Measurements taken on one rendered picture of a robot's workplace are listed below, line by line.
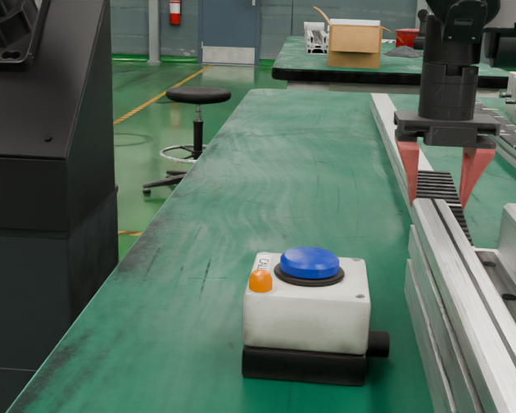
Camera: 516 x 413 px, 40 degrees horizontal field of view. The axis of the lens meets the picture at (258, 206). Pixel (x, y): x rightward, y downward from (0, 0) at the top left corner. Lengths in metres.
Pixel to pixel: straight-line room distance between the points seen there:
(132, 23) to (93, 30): 11.12
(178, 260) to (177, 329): 0.14
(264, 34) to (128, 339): 11.14
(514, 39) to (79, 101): 0.44
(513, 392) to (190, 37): 11.50
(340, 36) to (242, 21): 8.89
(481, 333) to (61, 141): 0.50
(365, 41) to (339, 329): 2.34
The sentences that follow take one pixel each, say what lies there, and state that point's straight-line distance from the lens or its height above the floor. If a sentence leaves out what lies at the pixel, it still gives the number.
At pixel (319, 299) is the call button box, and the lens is 0.44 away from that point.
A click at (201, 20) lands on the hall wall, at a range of 11.68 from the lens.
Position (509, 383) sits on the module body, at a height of 0.86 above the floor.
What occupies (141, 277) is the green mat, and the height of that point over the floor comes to 0.78.
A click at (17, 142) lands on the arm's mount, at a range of 0.76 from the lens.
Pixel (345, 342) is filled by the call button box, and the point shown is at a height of 0.81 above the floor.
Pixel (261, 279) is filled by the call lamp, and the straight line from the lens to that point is 0.44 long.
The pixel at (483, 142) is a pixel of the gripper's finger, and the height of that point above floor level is 0.88.
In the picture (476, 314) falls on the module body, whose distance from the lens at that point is 0.38.
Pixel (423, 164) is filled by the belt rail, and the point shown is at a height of 0.81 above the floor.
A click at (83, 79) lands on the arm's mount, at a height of 0.93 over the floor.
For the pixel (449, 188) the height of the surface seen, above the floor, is 0.82.
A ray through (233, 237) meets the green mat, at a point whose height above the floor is 0.78.
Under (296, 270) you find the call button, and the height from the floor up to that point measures 0.85.
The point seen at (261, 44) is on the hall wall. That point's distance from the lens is 11.62.
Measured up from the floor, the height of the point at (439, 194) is 0.81.
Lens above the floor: 1.02
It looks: 16 degrees down
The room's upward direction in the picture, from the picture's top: 2 degrees clockwise
